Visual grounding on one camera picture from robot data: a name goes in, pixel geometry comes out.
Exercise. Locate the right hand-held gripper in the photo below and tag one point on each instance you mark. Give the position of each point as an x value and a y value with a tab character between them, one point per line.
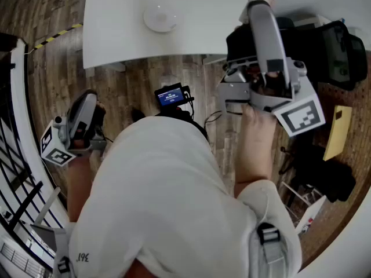
268	42

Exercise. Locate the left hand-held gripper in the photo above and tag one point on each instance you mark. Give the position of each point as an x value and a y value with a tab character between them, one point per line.
82	111

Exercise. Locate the white round disc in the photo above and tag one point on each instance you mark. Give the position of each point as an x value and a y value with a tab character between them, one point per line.
163	18

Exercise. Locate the person's right forearm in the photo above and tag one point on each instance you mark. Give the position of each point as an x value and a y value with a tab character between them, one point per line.
256	146

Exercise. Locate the person's left forearm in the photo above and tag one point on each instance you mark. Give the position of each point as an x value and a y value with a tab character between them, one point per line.
79	184

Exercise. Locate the person's left hand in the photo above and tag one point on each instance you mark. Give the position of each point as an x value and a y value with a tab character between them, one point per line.
79	136

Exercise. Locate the person's right hand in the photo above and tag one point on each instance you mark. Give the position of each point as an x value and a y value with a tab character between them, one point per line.
268	81

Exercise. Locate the person's black shoe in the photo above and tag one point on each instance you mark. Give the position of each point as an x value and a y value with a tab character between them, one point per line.
100	114
136	115

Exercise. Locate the yellow and black floor tape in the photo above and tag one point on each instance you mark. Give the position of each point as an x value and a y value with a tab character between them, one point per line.
55	36

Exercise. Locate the small monitor with blue screen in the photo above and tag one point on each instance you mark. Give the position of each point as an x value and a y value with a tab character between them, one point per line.
171	96

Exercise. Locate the black metal railing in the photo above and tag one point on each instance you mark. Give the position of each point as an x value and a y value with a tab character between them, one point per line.
20	184

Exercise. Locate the black bag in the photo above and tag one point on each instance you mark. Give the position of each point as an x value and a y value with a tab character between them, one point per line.
336	51
321	169

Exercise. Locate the black waist pack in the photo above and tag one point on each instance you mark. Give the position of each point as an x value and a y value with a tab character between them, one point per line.
188	120

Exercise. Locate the person's white shirt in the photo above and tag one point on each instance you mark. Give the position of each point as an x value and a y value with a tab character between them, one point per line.
162	201

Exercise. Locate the yellow flat board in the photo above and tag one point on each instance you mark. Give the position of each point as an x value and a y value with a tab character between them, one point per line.
337	132

